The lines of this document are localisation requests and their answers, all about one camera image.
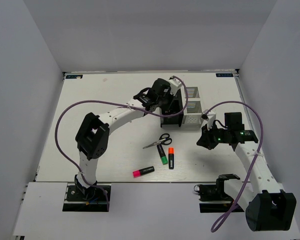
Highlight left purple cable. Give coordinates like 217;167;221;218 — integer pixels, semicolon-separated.
54;74;190;212

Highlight black handled scissors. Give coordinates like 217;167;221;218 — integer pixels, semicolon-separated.
143;133;173;149

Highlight green highlighter marker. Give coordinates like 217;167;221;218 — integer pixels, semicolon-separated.
156;144;168;165

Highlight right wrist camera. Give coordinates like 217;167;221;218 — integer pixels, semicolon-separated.
201;109;216;130

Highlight orange highlighter marker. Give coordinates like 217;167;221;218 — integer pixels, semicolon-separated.
168;147;175;170

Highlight purple cable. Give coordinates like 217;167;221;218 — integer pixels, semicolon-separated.
54;74;190;212
202;99;265;233

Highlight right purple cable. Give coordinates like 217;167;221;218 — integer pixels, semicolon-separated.
202;99;265;233

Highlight white mesh organizer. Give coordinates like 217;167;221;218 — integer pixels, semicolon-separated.
181;86;205;128

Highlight pink highlighter marker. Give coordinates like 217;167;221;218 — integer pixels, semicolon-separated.
132;166;155;178

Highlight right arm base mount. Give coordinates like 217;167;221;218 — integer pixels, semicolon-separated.
193;174;240;213

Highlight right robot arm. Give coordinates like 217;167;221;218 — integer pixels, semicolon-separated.
196;111;297;232

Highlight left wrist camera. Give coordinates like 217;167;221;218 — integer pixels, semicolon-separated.
168;76;183;96

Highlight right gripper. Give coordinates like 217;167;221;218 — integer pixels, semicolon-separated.
196;121;230;150

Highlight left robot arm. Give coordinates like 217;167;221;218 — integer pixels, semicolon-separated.
74;78;182;200

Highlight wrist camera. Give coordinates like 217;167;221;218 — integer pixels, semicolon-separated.
201;109;216;130
168;76;183;96

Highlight black mesh organizer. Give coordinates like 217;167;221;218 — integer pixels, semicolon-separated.
159;86;184;129

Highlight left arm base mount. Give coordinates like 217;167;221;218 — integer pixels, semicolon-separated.
62;185;109;213

